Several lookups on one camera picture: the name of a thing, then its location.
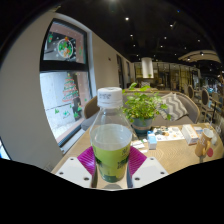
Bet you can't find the window with festive decals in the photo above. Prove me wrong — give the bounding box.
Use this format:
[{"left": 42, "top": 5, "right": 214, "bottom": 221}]
[{"left": 39, "top": 19, "right": 93, "bottom": 148}]

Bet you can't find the small blue white box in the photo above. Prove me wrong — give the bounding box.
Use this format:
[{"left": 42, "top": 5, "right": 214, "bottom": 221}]
[{"left": 146, "top": 133, "right": 158, "bottom": 150}]

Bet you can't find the group of ceiling lights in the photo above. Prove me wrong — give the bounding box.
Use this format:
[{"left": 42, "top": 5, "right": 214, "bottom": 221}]
[{"left": 109, "top": 0, "right": 208, "bottom": 58}]

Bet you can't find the brown ceramic mug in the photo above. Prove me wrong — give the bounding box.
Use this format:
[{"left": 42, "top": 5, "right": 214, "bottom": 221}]
[{"left": 194, "top": 127, "right": 214, "bottom": 158}]

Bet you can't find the group of dining chairs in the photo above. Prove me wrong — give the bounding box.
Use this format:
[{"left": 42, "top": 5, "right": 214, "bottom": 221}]
[{"left": 184, "top": 83, "right": 224, "bottom": 124}]

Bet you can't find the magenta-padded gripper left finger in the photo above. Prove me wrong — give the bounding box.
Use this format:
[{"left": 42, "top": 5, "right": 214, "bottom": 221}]
[{"left": 54, "top": 145, "right": 98, "bottom": 190}]

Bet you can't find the white rectangular box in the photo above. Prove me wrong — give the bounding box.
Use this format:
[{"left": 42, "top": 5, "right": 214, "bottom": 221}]
[{"left": 181, "top": 124, "right": 200, "bottom": 145}]

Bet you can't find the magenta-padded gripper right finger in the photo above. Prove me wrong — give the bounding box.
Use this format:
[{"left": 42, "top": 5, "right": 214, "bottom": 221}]
[{"left": 126, "top": 145, "right": 169, "bottom": 189}]

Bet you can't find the grey white chevron pillow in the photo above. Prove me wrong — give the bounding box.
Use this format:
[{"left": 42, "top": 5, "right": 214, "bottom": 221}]
[{"left": 159, "top": 92, "right": 189, "bottom": 122}]

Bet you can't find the grey curved sofa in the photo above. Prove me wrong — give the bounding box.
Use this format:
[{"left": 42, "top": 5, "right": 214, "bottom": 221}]
[{"left": 80, "top": 90, "right": 201, "bottom": 132}]

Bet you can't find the clear bottle with green label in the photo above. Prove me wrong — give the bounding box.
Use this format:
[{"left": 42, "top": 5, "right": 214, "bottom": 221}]
[{"left": 89, "top": 87, "right": 134, "bottom": 184}]

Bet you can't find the green potted plant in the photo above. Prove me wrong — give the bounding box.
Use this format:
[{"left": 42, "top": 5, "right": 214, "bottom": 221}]
[{"left": 122, "top": 82, "right": 172, "bottom": 135}]

